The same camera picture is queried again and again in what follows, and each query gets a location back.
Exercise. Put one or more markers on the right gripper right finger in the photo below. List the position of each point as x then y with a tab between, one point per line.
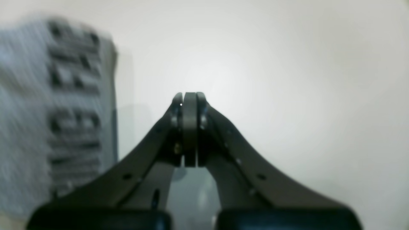
255	195

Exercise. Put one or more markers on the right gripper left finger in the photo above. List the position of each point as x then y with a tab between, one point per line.
127	197

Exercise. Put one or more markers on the grey T-shirt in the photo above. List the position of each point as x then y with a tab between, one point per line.
58	116

